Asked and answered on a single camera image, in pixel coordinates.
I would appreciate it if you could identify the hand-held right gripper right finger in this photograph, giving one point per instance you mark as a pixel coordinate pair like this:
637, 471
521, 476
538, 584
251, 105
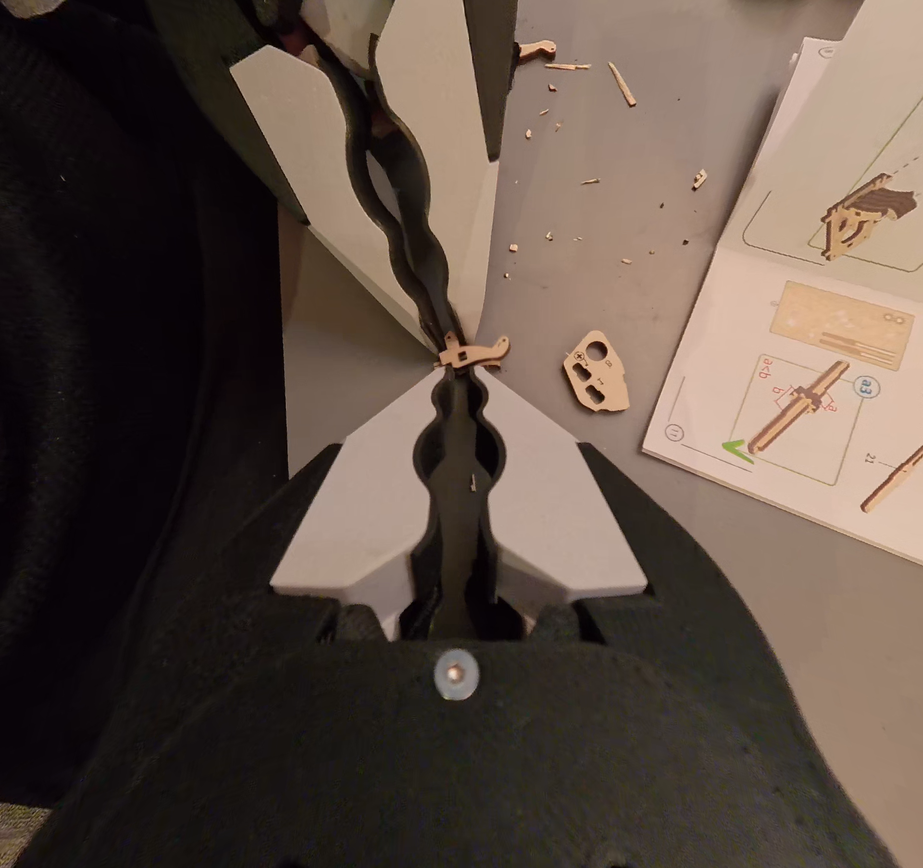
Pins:
562, 522

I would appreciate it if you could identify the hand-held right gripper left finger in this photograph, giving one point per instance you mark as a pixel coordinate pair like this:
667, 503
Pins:
339, 522

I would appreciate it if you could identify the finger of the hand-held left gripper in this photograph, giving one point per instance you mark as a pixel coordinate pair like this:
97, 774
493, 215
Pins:
303, 132
432, 68

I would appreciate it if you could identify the small hooked wooden part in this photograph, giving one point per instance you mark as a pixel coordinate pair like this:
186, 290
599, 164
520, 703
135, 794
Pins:
469, 355

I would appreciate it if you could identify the wooden hook piece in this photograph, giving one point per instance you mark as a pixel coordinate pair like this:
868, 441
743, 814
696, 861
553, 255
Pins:
535, 51

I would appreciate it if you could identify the flat wooden plate with holes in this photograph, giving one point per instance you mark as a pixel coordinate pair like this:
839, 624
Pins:
609, 396

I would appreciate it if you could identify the thin wooden splinter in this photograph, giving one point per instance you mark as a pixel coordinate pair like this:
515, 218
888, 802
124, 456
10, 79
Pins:
567, 67

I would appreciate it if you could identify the long wooden sliver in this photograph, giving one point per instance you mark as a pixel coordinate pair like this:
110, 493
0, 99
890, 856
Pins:
621, 83

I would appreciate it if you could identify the scattered wooden chips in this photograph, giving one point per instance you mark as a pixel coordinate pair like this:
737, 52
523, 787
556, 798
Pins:
590, 181

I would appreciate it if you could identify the person's black trousers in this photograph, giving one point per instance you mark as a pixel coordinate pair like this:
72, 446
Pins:
108, 306

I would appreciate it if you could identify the open instruction booklet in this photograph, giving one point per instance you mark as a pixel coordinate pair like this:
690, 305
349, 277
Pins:
793, 320

